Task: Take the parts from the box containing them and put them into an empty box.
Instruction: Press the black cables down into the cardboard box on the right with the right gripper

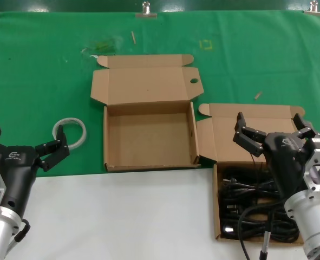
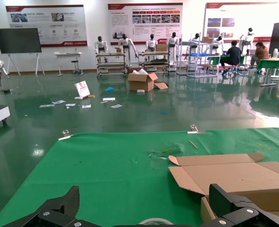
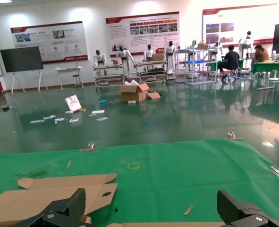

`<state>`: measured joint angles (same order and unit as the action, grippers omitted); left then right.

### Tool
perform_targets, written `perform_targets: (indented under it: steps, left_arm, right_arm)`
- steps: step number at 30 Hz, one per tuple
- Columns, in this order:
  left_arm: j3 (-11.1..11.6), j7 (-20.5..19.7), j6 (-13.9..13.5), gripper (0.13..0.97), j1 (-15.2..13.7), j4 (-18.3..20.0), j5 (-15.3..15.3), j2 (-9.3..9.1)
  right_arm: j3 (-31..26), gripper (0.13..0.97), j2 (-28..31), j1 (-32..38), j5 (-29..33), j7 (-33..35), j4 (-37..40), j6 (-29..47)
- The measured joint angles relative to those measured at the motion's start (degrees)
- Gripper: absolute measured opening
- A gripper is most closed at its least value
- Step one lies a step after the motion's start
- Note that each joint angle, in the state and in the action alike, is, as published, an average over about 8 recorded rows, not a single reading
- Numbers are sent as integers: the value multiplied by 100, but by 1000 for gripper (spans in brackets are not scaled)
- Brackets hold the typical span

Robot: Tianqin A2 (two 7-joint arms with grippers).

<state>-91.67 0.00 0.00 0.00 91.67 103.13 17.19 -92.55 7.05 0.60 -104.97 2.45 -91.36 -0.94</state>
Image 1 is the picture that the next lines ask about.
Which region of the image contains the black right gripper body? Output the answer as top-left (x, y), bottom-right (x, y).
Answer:
top-left (262, 132), bottom-right (314, 201)

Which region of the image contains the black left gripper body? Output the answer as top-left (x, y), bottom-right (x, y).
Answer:
top-left (0, 145), bottom-right (41, 220)

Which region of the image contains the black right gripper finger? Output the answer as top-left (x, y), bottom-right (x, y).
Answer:
top-left (232, 112), bottom-right (267, 158)
top-left (291, 112), bottom-right (320, 141)

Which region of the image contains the open cardboard box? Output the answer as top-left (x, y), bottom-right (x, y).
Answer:
top-left (90, 54), bottom-right (205, 173)
top-left (195, 102), bottom-right (316, 246)

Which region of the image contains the clear tape roll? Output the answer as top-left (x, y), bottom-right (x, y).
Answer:
top-left (53, 117), bottom-right (88, 150)

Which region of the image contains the green table cloth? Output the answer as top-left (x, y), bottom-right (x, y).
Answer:
top-left (0, 10), bottom-right (320, 179)

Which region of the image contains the clear plastic wrapper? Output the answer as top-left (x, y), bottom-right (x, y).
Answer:
top-left (80, 36), bottom-right (122, 55)

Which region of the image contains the silver binder clip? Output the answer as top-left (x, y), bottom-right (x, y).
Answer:
top-left (135, 1), bottom-right (158, 19)
top-left (303, 1), bottom-right (320, 16)

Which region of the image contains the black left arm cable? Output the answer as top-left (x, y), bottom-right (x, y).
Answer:
top-left (13, 218), bottom-right (31, 243)

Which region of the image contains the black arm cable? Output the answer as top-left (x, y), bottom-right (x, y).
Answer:
top-left (237, 201), bottom-right (288, 260)
top-left (13, 218), bottom-right (31, 243)

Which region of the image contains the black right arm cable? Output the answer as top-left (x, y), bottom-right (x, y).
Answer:
top-left (237, 201), bottom-right (288, 260)

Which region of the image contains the silver cable connector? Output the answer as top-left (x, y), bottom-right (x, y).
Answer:
top-left (259, 230), bottom-right (272, 260)

